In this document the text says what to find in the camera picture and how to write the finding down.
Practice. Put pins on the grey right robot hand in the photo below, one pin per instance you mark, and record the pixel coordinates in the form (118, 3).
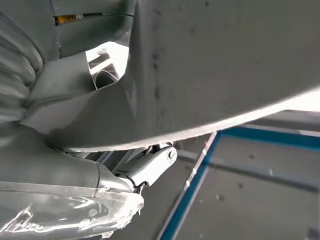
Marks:
(50, 172)

